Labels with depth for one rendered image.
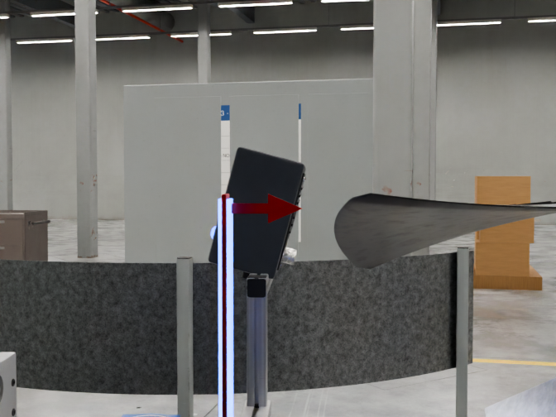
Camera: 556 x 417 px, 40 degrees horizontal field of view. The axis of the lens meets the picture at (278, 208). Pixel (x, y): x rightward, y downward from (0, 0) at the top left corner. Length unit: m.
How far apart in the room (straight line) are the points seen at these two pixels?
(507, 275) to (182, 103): 4.01
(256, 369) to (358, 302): 1.29
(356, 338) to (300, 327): 0.19
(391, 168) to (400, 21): 0.91
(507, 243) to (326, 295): 6.34
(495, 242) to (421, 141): 2.50
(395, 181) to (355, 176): 1.77
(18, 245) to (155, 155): 1.46
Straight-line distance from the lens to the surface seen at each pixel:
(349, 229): 0.62
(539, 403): 0.67
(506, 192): 8.61
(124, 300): 2.37
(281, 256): 1.22
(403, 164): 4.82
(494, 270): 8.67
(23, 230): 7.21
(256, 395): 1.20
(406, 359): 2.59
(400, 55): 4.87
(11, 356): 0.99
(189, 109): 6.92
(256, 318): 1.17
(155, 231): 7.03
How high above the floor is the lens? 1.20
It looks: 2 degrees down
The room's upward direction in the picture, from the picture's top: straight up
